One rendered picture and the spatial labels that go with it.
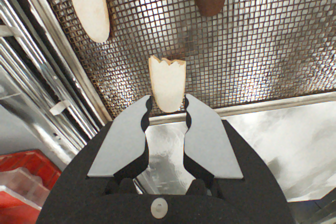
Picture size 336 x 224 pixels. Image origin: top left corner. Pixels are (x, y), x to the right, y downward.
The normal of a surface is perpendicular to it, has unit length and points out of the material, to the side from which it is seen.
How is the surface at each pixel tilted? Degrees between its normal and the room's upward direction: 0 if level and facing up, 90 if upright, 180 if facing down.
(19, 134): 0
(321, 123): 10
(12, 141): 0
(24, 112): 0
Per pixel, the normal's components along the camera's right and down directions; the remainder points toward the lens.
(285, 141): -0.04, 0.52
